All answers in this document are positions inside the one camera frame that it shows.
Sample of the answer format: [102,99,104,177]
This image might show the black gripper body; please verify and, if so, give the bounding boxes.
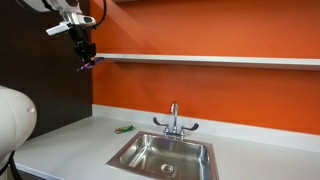
[68,25,89,48]

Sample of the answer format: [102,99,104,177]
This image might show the purple protein candy bar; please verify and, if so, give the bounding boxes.
[76,56,105,72]

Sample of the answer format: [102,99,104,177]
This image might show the green candy wrapper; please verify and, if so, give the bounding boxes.
[114,124,136,135]

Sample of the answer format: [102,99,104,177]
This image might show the dark wood cabinet panel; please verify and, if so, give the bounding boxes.
[0,0,94,139]

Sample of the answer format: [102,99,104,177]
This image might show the chrome faucet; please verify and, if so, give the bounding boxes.
[152,101,200,140]

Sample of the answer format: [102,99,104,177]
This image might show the stainless steel sink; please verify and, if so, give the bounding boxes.
[105,130,220,180]

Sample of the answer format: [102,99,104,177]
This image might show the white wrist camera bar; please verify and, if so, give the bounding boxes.
[45,20,73,37]

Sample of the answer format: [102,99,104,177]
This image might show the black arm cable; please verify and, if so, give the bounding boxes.
[94,0,108,29]

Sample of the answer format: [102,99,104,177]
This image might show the white wall shelf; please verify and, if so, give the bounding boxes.
[94,53,320,72]

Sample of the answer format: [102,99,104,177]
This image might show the black base cable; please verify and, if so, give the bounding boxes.
[0,149,21,180]

